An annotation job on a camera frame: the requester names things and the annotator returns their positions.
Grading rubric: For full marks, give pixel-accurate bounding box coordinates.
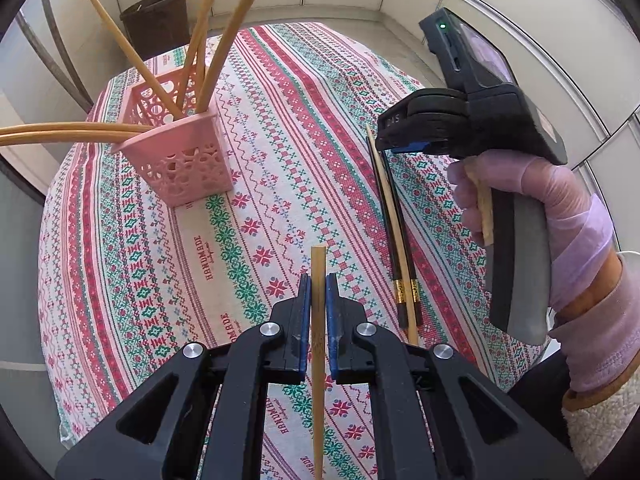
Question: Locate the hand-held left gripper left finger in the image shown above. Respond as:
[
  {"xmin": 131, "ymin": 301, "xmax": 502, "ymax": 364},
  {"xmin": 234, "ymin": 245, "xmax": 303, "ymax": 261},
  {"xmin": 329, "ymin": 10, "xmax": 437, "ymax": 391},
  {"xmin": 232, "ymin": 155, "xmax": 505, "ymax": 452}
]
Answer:
[{"xmin": 55, "ymin": 272, "xmax": 312, "ymax": 480}]

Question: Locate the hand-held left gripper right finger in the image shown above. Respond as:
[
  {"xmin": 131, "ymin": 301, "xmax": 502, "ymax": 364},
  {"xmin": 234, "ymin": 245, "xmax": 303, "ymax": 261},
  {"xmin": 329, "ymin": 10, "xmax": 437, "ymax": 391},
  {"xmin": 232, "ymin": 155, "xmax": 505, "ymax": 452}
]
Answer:
[{"xmin": 325, "ymin": 273, "xmax": 586, "ymax": 480}]

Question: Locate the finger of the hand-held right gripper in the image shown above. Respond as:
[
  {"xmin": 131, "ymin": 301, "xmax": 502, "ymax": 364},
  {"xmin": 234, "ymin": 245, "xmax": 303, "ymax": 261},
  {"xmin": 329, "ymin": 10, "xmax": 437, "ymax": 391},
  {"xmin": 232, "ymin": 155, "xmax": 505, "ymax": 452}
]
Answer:
[
  {"xmin": 406, "ymin": 89, "xmax": 469, "ymax": 111},
  {"xmin": 376, "ymin": 101, "xmax": 471, "ymax": 155}
]

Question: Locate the light bamboo chopstick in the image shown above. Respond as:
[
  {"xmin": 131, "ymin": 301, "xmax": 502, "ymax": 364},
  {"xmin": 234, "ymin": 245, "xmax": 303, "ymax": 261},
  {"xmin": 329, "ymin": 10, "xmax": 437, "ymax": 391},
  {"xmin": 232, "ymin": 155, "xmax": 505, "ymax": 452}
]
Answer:
[{"xmin": 310, "ymin": 245, "xmax": 330, "ymax": 480}]

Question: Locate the pile of chopsticks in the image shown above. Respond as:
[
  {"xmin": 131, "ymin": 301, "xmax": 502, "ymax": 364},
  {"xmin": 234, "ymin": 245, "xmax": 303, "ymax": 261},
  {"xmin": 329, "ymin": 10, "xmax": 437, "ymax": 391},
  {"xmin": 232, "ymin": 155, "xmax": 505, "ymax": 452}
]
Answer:
[{"xmin": 365, "ymin": 125, "xmax": 420, "ymax": 347}]

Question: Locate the black gold-banded chopstick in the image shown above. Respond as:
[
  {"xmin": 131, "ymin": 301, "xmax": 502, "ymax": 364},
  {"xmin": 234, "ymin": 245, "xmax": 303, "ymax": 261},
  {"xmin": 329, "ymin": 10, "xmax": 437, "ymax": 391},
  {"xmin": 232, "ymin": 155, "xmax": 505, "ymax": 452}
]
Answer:
[
  {"xmin": 382, "ymin": 155, "xmax": 423, "ymax": 327},
  {"xmin": 367, "ymin": 135, "xmax": 410, "ymax": 320}
]

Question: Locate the pink perforated plastic basket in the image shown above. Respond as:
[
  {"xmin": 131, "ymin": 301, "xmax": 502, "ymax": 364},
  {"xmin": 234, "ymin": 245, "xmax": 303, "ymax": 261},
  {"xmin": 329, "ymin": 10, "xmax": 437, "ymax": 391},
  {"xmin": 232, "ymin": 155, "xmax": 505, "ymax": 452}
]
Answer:
[{"xmin": 110, "ymin": 67, "xmax": 235, "ymax": 208}]

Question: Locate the bunch of wooden chopsticks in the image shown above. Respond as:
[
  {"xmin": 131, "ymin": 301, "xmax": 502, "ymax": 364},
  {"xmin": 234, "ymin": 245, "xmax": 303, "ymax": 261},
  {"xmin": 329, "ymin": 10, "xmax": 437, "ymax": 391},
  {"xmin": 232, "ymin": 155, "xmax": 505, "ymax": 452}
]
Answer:
[{"xmin": 0, "ymin": 0, "xmax": 281, "ymax": 146}]

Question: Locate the person's right forearm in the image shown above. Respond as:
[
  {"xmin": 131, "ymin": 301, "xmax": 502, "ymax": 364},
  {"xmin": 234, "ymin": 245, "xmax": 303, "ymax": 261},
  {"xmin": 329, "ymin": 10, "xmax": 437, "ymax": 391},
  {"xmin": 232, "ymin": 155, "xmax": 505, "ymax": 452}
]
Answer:
[{"xmin": 547, "ymin": 252, "xmax": 640, "ymax": 411}]

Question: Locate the person's right hand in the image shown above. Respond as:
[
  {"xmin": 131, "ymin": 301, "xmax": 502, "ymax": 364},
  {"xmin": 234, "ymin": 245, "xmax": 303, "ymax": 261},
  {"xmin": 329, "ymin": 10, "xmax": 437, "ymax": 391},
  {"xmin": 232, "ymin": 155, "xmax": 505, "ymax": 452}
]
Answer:
[{"xmin": 446, "ymin": 152, "xmax": 616, "ymax": 312}]

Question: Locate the white drawer base cabinet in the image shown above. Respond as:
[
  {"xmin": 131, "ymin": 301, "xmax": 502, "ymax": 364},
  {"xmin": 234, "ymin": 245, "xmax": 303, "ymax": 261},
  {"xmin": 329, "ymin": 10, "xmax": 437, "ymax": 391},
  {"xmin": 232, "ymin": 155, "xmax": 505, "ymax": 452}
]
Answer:
[{"xmin": 442, "ymin": 0, "xmax": 640, "ymax": 201}]

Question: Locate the red green patterned tablecloth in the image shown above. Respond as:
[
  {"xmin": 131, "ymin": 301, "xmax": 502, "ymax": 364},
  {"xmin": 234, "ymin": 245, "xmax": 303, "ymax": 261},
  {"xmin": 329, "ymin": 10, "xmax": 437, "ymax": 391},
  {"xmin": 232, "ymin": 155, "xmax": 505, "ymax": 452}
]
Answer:
[{"xmin": 37, "ymin": 22, "xmax": 551, "ymax": 480}]

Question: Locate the dark brown trash bin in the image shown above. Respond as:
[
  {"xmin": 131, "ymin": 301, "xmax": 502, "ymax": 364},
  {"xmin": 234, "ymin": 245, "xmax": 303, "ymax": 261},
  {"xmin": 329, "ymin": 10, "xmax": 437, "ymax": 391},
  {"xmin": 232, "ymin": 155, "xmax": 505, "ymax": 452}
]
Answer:
[{"xmin": 119, "ymin": 0, "xmax": 191, "ymax": 61}]

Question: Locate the frosted glass sliding door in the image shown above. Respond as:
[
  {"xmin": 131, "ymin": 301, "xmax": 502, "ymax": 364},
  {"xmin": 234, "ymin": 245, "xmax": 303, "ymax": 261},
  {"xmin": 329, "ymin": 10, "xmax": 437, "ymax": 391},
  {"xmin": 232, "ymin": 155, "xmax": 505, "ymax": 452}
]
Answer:
[{"xmin": 0, "ymin": 10, "xmax": 66, "ymax": 461}]

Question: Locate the white fleece garment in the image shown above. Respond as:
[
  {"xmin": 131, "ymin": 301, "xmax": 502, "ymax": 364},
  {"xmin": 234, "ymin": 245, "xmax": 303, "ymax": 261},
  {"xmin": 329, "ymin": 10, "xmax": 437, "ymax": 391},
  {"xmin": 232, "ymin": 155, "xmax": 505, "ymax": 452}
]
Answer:
[{"xmin": 562, "ymin": 385, "xmax": 640, "ymax": 480}]

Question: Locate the black-handled mop pole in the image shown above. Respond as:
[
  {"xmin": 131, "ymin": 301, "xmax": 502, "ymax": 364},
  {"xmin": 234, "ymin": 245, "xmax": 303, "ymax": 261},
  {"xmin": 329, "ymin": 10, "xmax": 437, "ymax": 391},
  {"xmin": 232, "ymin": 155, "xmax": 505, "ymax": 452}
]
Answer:
[{"xmin": 41, "ymin": 0, "xmax": 95, "ymax": 108}]

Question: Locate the blue-handled mop pole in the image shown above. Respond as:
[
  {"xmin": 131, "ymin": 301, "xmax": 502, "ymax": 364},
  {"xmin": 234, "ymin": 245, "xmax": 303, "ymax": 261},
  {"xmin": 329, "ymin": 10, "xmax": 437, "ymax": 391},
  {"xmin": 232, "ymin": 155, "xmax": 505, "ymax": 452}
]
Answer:
[{"xmin": 15, "ymin": 10, "xmax": 86, "ymax": 111}]

